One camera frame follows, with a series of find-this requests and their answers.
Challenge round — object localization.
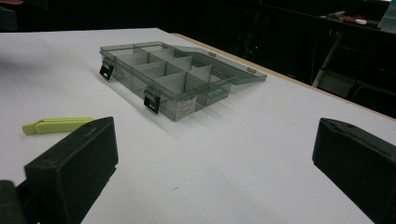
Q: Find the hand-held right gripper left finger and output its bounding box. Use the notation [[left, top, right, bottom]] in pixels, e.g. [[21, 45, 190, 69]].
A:
[[23, 116, 120, 224]]

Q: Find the cluttered dark desk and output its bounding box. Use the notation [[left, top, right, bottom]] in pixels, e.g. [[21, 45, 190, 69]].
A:
[[318, 9, 396, 32]]

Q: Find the clear grey compartment organizer box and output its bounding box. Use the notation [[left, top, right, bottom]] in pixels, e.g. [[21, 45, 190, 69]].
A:
[[98, 40, 268, 122]]

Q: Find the yellow-green plastic clip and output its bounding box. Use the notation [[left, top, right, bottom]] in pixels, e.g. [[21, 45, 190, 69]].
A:
[[21, 117, 95, 136]]

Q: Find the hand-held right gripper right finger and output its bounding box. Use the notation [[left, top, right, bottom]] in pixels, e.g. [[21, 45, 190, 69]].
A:
[[312, 117, 396, 224]]

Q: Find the metal stand leg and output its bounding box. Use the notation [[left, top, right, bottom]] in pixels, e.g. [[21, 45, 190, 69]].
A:
[[312, 31, 345, 88]]

